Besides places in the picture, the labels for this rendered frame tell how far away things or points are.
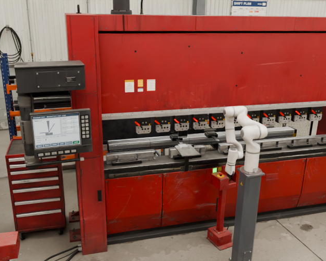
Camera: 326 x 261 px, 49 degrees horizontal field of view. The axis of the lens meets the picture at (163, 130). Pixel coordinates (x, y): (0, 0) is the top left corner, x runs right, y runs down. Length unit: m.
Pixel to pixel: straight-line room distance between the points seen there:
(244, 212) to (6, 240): 1.97
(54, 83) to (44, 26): 4.66
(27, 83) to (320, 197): 3.57
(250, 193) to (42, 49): 5.31
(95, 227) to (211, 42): 2.12
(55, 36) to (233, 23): 4.52
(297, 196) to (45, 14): 5.45
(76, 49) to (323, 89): 2.71
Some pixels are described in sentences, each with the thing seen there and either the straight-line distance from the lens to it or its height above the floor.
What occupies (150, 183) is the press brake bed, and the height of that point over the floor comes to 0.67.
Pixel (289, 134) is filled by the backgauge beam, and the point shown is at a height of 0.92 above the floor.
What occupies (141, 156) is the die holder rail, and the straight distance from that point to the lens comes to 3.66.
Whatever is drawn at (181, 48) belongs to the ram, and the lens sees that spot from 3.47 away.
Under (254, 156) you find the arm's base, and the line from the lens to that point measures 3.18.
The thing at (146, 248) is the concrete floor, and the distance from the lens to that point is 3.89.
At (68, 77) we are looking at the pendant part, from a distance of 2.80.
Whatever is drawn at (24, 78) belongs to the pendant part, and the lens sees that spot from 2.79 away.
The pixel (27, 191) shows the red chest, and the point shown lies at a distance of 3.89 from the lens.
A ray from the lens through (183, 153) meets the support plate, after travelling 3.56.
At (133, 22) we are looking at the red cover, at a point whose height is 2.23.
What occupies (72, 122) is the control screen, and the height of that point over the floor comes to 1.50.
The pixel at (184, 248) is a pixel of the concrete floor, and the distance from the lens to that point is 3.91.
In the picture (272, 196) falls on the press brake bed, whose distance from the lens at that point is 4.36.
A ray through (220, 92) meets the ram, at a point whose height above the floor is 1.55.
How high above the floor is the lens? 2.36
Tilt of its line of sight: 19 degrees down
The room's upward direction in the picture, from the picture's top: 1 degrees clockwise
